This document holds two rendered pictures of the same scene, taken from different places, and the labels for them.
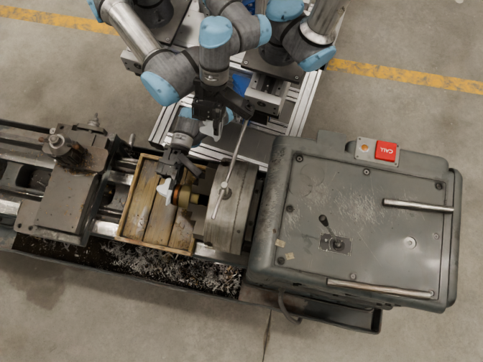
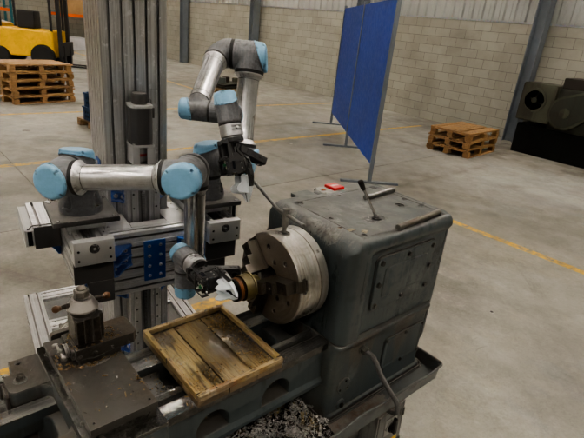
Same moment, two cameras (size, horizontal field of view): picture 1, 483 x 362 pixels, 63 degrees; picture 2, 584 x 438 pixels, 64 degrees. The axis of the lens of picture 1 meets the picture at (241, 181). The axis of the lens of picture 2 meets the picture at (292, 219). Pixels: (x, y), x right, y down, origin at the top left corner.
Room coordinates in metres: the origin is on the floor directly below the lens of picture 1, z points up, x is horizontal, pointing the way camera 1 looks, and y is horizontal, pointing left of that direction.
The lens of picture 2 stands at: (-0.48, 1.19, 1.86)
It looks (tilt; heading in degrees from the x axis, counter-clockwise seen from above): 22 degrees down; 304
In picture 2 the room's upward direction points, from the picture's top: 6 degrees clockwise
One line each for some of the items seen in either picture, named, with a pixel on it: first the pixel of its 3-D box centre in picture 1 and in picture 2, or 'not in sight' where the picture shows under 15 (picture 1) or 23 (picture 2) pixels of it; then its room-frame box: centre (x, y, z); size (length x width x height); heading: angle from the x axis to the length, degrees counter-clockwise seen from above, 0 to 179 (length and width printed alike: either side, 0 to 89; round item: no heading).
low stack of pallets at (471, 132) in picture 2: not in sight; (462, 138); (2.00, -7.96, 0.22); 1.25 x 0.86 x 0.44; 81
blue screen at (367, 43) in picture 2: not in sight; (355, 77); (3.44, -6.02, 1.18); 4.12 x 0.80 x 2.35; 129
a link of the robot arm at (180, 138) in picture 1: (181, 142); (195, 265); (0.55, 0.21, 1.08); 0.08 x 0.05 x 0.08; 76
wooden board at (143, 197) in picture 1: (165, 203); (211, 348); (0.38, 0.30, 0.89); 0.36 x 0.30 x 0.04; 167
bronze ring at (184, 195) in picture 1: (187, 197); (244, 286); (0.35, 0.19, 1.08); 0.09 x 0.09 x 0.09; 77
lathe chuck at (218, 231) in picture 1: (227, 205); (279, 275); (0.32, 0.05, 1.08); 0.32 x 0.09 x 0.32; 167
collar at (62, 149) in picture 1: (58, 143); (82, 301); (0.54, 0.63, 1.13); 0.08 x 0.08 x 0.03
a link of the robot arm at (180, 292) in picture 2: (194, 133); (186, 280); (0.64, 0.18, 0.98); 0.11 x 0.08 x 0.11; 123
